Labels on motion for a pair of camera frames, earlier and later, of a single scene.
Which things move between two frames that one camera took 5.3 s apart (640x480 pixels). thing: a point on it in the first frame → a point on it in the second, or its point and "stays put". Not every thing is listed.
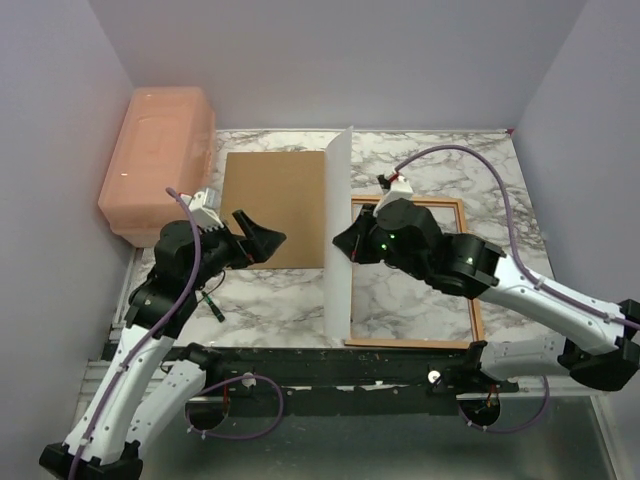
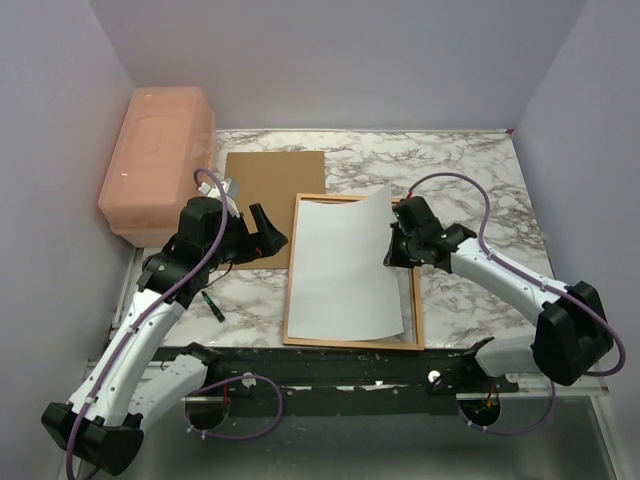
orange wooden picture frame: [476, 328] → [392, 342]
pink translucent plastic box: [165, 140] stays put
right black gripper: [353, 241] → [394, 257]
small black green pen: [220, 317] stays put
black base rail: [341, 380] stays put
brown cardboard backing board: [283, 191] stays put
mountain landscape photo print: [337, 212] → [342, 288]
